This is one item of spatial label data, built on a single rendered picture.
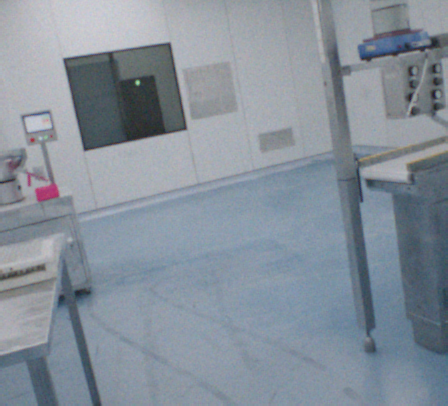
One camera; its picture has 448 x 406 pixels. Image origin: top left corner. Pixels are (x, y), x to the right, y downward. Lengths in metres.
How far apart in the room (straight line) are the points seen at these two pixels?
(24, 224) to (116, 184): 3.03
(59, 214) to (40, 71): 3.10
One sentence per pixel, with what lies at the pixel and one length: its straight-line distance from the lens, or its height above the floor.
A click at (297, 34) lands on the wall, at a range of 7.62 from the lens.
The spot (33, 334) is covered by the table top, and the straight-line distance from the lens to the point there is 1.30.
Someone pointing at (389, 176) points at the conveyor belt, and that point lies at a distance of 2.14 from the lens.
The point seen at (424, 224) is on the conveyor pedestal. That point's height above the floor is 0.60.
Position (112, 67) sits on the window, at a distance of 6.67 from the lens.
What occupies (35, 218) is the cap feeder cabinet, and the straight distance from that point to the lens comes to 3.77.
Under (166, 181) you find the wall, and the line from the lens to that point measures 6.81.
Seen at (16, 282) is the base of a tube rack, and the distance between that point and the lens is 1.68.
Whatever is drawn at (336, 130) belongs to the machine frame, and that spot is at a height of 1.04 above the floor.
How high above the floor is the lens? 1.29
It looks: 10 degrees down
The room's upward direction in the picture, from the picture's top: 10 degrees counter-clockwise
